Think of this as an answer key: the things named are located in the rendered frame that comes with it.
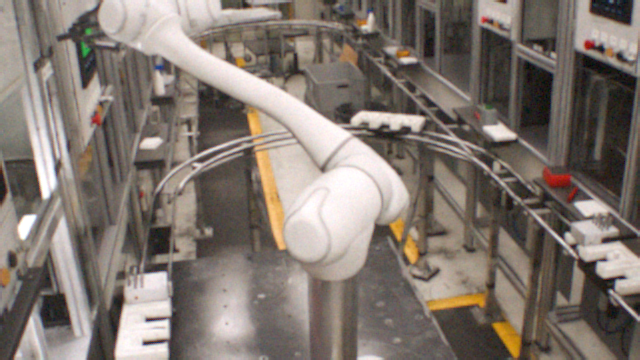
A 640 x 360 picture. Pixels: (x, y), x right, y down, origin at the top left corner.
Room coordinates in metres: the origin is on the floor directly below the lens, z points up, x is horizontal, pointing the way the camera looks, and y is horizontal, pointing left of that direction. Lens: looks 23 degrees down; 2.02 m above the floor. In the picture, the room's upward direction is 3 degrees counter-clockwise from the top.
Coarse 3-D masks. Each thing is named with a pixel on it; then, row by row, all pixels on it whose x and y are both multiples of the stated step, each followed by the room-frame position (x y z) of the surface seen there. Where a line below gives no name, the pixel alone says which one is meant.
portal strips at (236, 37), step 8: (224, 0) 9.67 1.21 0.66; (232, 0) 9.70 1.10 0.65; (224, 8) 9.67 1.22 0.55; (232, 8) 9.71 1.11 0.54; (256, 8) 9.75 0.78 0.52; (272, 8) 9.79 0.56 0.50; (280, 8) 9.80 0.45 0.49; (288, 16) 9.81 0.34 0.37; (232, 24) 9.70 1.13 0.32; (216, 32) 9.64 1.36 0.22; (240, 32) 9.72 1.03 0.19; (272, 32) 9.79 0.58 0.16; (216, 40) 9.64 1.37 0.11; (232, 40) 9.70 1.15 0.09; (240, 40) 9.72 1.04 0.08
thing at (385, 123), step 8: (360, 112) 3.56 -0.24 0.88; (368, 112) 3.54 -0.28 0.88; (376, 112) 3.53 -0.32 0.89; (352, 120) 3.43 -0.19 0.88; (360, 120) 3.48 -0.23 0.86; (368, 120) 3.48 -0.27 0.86; (376, 120) 3.40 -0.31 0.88; (384, 120) 3.45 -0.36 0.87; (392, 120) 3.43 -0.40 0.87; (400, 120) 3.39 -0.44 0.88; (408, 120) 3.40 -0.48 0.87; (416, 120) 3.41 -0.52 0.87; (424, 120) 3.41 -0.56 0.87; (368, 128) 3.42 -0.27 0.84; (376, 128) 3.38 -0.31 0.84; (384, 128) 3.41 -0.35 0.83; (392, 128) 3.34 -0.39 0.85; (400, 128) 3.38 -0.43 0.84; (416, 128) 3.29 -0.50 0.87; (368, 136) 3.41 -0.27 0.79; (376, 136) 3.39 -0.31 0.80; (384, 136) 3.37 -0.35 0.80; (392, 136) 3.35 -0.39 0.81
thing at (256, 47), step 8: (240, 0) 8.65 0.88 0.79; (248, 0) 8.08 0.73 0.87; (256, 0) 8.03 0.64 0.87; (264, 0) 7.99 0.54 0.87; (272, 0) 7.98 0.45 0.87; (280, 0) 8.00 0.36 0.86; (288, 0) 8.03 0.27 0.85; (256, 32) 7.92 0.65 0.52; (256, 40) 7.92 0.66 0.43; (272, 40) 8.70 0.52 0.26; (248, 48) 8.31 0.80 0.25; (256, 48) 7.92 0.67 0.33; (272, 48) 8.22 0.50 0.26; (280, 48) 8.19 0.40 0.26; (288, 48) 8.17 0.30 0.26; (248, 56) 8.65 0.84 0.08; (256, 56) 7.92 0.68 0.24; (280, 56) 8.77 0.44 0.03
